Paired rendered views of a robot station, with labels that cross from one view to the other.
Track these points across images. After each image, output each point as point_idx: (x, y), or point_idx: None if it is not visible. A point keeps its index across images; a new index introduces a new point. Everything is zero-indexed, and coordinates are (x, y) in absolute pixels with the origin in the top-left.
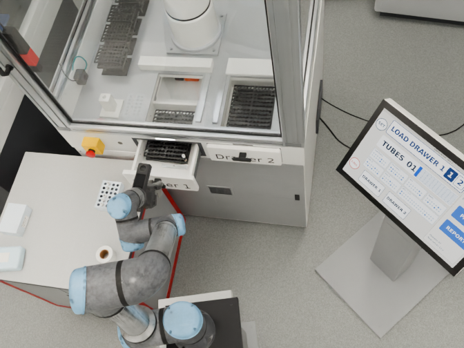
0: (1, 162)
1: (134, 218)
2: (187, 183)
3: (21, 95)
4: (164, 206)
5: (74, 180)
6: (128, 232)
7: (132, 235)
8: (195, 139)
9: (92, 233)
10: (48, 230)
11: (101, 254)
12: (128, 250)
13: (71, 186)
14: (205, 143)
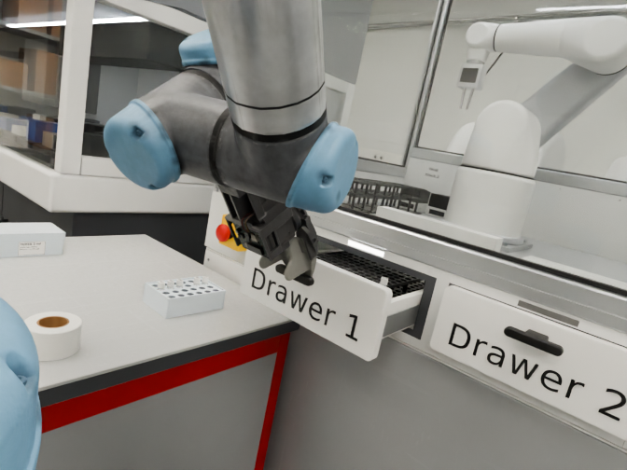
0: (106, 226)
1: (222, 90)
2: (363, 310)
3: (205, 208)
4: (241, 457)
5: (160, 269)
6: (173, 88)
7: (176, 95)
8: (431, 261)
9: (87, 311)
10: (39, 273)
11: (48, 324)
12: (115, 119)
13: (148, 269)
14: (445, 285)
